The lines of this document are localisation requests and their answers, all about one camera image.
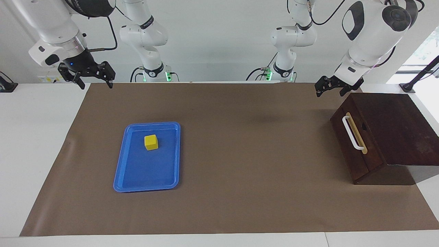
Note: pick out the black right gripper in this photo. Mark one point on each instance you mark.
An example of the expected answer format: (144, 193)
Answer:
(85, 63)

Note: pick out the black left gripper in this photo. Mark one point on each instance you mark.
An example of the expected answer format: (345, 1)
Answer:
(343, 85)

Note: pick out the dark wooden drawer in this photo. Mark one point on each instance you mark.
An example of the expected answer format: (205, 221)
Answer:
(353, 157)

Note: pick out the yellow cube block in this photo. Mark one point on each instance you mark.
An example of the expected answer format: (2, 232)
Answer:
(151, 142)

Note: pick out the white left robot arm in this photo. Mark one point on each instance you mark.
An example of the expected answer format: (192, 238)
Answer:
(370, 31)

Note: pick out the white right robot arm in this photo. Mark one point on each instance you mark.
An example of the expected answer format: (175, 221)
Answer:
(51, 20)

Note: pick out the dark wooden drawer cabinet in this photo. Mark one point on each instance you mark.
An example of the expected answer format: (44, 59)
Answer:
(401, 130)

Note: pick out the black table clamp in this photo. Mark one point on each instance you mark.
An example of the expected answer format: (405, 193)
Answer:
(7, 85)

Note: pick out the bright window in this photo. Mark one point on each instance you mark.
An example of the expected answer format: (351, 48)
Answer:
(427, 48)

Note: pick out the blue plastic tray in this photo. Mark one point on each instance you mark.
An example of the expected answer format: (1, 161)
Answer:
(147, 169)

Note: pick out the brown table mat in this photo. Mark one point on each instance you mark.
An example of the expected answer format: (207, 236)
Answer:
(240, 154)

